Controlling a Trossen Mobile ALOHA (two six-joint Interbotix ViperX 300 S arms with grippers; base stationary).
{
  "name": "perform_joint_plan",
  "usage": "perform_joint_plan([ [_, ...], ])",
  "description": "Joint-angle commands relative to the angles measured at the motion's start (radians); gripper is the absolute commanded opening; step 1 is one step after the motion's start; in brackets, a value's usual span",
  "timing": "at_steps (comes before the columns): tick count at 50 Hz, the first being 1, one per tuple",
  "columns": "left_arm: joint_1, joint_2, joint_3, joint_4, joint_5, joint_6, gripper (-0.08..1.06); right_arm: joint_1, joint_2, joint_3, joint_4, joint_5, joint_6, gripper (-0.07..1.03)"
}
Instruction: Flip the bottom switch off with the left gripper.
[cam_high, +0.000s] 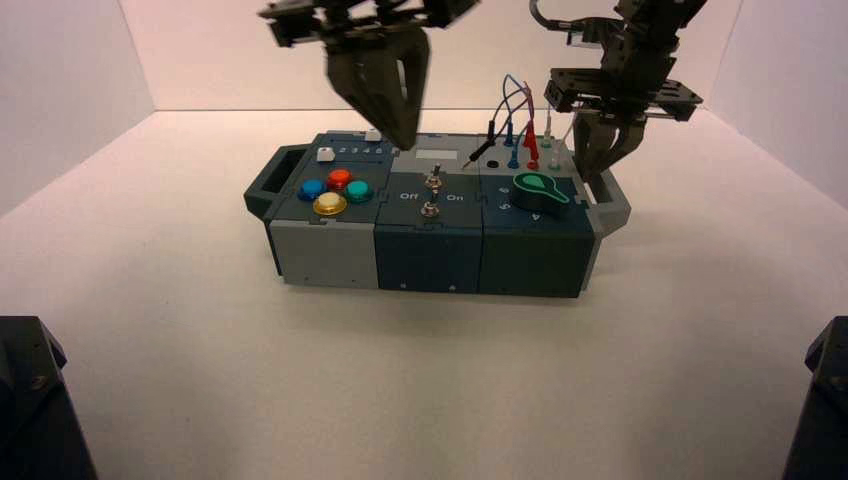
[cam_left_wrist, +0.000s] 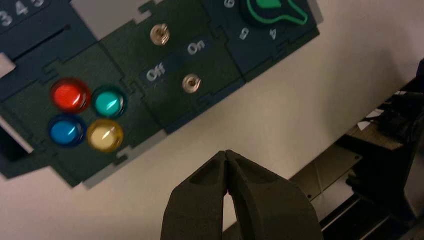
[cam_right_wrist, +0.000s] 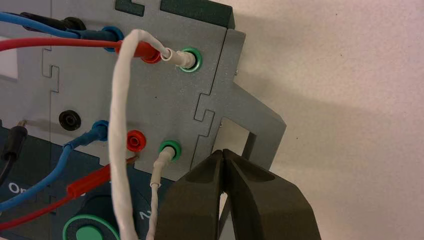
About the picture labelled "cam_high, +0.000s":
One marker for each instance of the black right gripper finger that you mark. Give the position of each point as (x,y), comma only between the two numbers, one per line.
(591,146)
(628,142)

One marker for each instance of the grey and teal control box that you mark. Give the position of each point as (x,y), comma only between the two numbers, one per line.
(430,255)

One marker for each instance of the small white square key cap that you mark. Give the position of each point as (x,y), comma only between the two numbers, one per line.
(372,136)

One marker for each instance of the red round push button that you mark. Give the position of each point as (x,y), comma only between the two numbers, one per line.
(339,178)

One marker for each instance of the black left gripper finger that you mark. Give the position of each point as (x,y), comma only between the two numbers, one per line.
(368,86)
(417,73)

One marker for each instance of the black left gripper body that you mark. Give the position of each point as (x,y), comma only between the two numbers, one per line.
(358,20)

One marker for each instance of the blue round push button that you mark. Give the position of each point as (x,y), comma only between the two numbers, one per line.
(310,191)

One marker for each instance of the teal round push button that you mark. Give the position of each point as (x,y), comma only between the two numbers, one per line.
(358,191)

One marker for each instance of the green rotary knob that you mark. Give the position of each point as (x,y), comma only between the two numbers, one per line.
(540,192)

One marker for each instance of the yellow round push button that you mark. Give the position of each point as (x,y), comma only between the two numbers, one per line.
(329,204)

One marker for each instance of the large white square key cap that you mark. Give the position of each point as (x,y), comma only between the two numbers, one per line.
(324,155)

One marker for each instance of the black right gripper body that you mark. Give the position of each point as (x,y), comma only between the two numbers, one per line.
(623,89)

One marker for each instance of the metal toggle switch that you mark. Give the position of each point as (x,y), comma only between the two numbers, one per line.
(434,176)
(429,205)

